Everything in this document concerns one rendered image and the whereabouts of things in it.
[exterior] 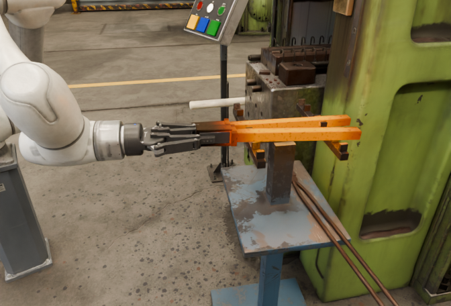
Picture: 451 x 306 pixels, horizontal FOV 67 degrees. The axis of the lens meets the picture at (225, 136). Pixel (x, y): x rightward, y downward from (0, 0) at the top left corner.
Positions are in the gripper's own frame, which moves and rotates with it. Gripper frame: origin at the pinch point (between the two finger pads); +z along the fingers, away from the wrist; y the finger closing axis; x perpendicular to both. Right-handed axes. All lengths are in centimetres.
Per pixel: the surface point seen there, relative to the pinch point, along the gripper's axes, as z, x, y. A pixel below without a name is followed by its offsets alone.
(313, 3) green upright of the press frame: 54, 17, -87
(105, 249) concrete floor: -50, -100, -64
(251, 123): 11.4, -3.2, -11.7
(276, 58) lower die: 31, 1, -59
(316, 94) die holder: 44, -10, -45
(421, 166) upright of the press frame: 82, -33, -27
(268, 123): 15.8, -3.1, -10.7
